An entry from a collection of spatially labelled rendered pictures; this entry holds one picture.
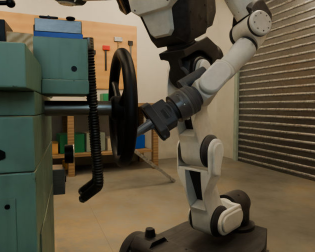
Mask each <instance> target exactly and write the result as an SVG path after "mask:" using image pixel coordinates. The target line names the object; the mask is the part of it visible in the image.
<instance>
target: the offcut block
mask: <svg viewBox="0 0 315 252"><path fill-rule="evenodd" d="M6 41H7V42H16V43H25V44H26V46H27V47H28V48H29V50H30V51H31V53H32V54H33V55H34V52H33V34H32V33H22V32H12V31H7V32H6Z"/></svg>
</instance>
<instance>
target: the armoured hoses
mask: <svg viewBox="0 0 315 252"><path fill-rule="evenodd" d="M83 39H85V40H87V41H88V81H89V94H88V95H87V96H86V97H87V98H86V99H87V102H88V105H89V108H90V109H89V110H90V112H89V116H88V123H89V124H88V125H89V126H88V127H89V129H88V130H89V135H90V136H89V138H90V139H89V140H90V150H91V151H90V152H91V162H92V163H91V164H92V166H91V167H92V179H91V180H90V181H88V182H87V183H86V184H84V185H83V186H82V187H80V188H79V190H78V193H79V194H80V196H79V201H80V202H81V203H85V202H86V201H88V200H89V199H90V198H92V197H93V196H94V195H96V194H97V193H98V192H100V191H101V189H102V188H103V184H104V179H103V178H104V177H103V175H104V174H103V166H102V165H103V164H102V153H101V152H102V151H101V140H100V139H101V138H100V130H99V129H100V127H99V126H100V125H99V123H100V122H99V116H98V115H99V114H98V111H97V110H98V109H97V107H98V106H97V104H98V103H97V102H98V100H97V99H98V97H97V89H96V88H97V86H96V85H97V84H96V75H95V73H96V72H95V63H94V62H95V61H94V59H95V58H94V56H95V55H94V38H93V37H84V38H83Z"/></svg>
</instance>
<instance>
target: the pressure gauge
mask: <svg viewBox="0 0 315 252"><path fill-rule="evenodd" d="M74 163H75V148H74V144H73V145H72V144H65V146H64V160H62V167H65V170H67V169H68V164H74Z"/></svg>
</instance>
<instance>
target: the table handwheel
mask: <svg viewBox="0 0 315 252"><path fill-rule="evenodd" d="M121 70H122V78H123V92H122V95H121V94H120V90H119V81H120V73H121ZM88 103H89V102H88V101H85V100H46V101H45V102H44V112H45V116H89V112H90V110H89V109H90V108H89V105H88ZM97 103H98V104H97V106H98V107H97V111H98V114H99V116H108V120H109V135H110V143H111V149H112V154H113V158H114V160H115V162H116V164H117V165H118V166H120V167H126V166H128V165H129V164H130V163H131V161H132V159H133V156H134V152H135V148H136V141H137V132H138V88H137V78H136V71H135V66H134V62H133V59H132V56H131V54H130V52H129V51H128V50H127V49H125V48H122V47H121V48H118V49H117V50H116V51H115V52H114V54H113V57H112V61H111V66H110V74H109V87H108V101H97Z"/></svg>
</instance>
